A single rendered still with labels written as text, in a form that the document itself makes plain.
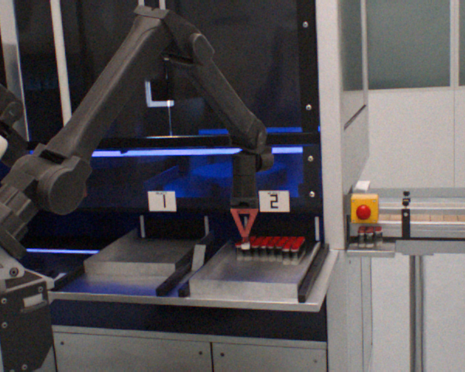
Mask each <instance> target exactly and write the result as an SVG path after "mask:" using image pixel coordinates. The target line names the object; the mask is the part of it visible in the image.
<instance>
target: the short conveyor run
mask: <svg viewBox="0 0 465 372"><path fill-rule="evenodd" d="M403 195H404V196H405V198H403V202H402V203H379V209H380V217H379V219H378V223H352V222H351V219H350V220H349V223H348V240H349V244H350V240H351V239H357V238H358V235H359V234H358V231H359V228H360V226H366V227H368V226H374V229H375V227H376V226H382V231H383V240H396V251H395V252H397V253H464V254H465V203H411V199H410V198H409V197H408V196H409V195H410V191H408V190H405V191H403Z"/></svg>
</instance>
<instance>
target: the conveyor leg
mask: <svg viewBox="0 0 465 372"><path fill-rule="evenodd" d="M402 255H409V295H408V296H409V372H426V294H427V279H426V256H433V255H434V253H402Z"/></svg>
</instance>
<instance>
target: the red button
mask: <svg viewBox="0 0 465 372"><path fill-rule="evenodd" d="M356 215H357V217H358V218H359V219H362V220H366V219H369V218H370V216H371V209H370V207H369V206H368V205H360V206H359V207H358V208H357V210H356Z"/></svg>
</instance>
